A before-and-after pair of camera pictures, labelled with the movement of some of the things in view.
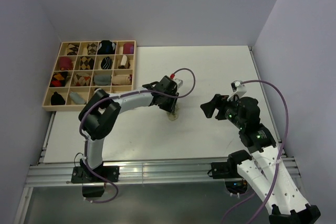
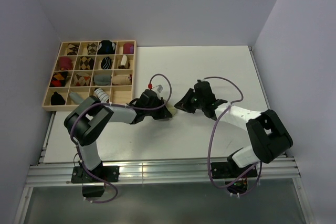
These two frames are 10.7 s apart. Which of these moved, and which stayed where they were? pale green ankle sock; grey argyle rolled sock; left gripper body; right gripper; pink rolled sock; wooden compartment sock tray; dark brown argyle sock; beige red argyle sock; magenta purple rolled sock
Moved: pale green ankle sock; right gripper; left gripper body
Stayed: dark brown argyle sock; pink rolled sock; wooden compartment sock tray; beige red argyle sock; magenta purple rolled sock; grey argyle rolled sock
